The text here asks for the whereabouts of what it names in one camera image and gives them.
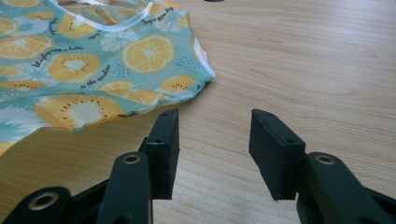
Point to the grey round table grommet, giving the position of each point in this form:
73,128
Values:
214,0

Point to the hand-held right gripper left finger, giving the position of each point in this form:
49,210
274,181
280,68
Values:
162,161

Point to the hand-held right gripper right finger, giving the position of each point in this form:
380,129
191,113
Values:
277,155

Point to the teal fruit print bag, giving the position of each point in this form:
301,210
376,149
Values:
93,65

